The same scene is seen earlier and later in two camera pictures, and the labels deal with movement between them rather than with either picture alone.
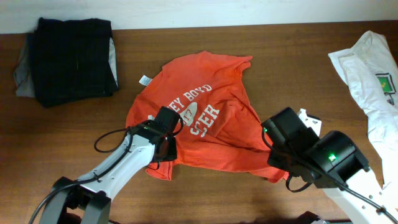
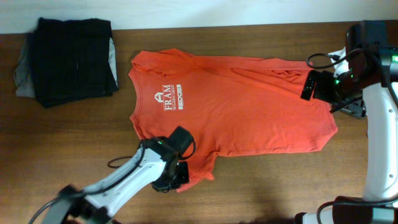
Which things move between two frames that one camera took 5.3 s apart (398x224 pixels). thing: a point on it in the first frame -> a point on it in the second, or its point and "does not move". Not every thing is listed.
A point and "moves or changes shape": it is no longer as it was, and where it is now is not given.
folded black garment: [73, 60] does not move
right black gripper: [277, 158] -> [310, 86]
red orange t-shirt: [222, 129] moves or changes shape
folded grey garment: [24, 85] does not move
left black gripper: [166, 149] -> [179, 179]
